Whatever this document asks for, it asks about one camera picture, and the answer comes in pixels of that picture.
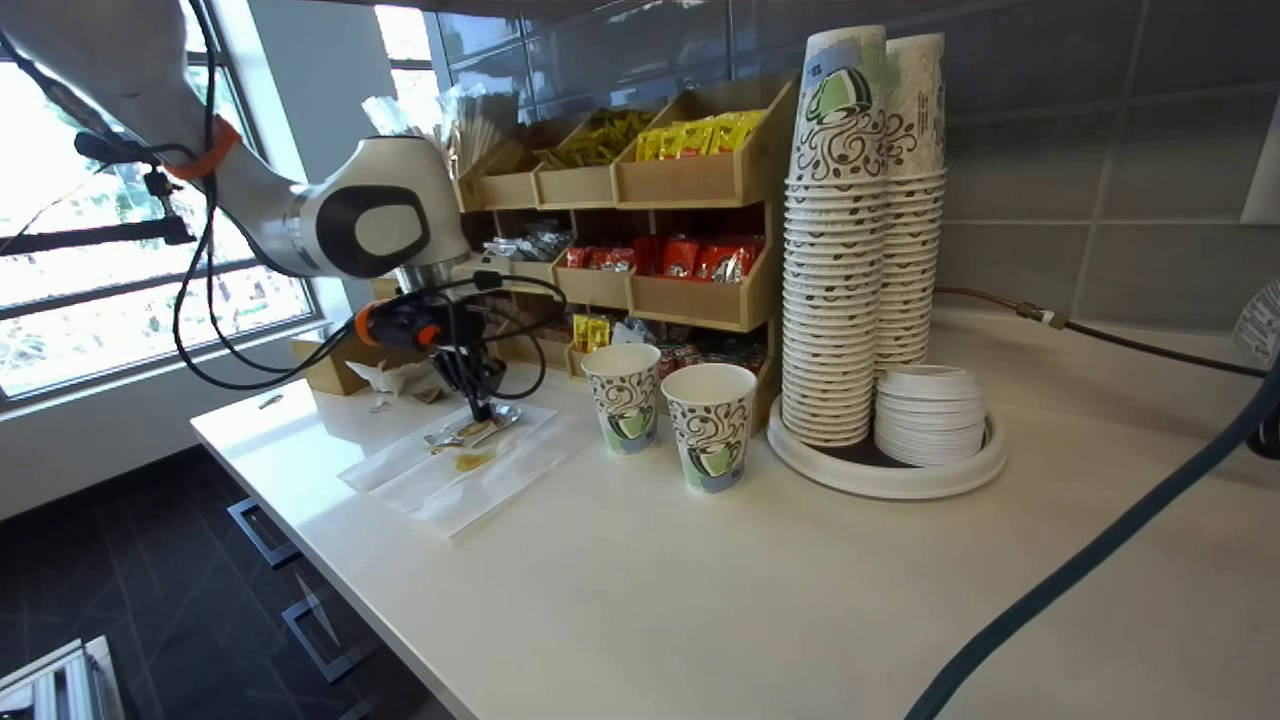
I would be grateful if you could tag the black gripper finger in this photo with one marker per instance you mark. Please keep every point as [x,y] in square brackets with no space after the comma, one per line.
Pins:
[501,409]

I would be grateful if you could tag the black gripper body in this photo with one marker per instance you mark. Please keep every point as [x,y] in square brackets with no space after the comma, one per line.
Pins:
[441,329]

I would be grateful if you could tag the white sachet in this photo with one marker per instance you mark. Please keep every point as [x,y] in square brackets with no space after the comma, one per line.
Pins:
[470,434]

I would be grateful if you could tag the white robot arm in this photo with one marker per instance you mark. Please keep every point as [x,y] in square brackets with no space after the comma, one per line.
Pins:
[387,211]

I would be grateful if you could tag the white paper napkin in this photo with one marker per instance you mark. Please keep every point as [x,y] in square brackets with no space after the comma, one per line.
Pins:
[460,487]

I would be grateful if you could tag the patterned paper cup left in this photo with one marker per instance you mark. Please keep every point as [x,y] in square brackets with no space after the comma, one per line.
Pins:
[624,395]

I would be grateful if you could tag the patterned paper cup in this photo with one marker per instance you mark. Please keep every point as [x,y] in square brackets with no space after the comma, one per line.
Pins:
[624,395]
[713,413]

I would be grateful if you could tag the patterned paper cup right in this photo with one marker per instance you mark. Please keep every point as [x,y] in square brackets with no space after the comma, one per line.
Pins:
[713,413]

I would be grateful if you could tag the wooden condiment organizer rack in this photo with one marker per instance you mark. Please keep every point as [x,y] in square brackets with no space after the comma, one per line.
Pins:
[643,214]

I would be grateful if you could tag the white round tray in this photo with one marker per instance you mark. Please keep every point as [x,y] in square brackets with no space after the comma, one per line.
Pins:
[882,478]

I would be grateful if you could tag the tall paper cup stack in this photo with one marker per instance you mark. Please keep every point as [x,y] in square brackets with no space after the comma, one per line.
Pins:
[835,214]

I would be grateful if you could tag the stack of white lids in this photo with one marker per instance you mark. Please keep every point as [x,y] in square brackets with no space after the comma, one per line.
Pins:
[929,413]

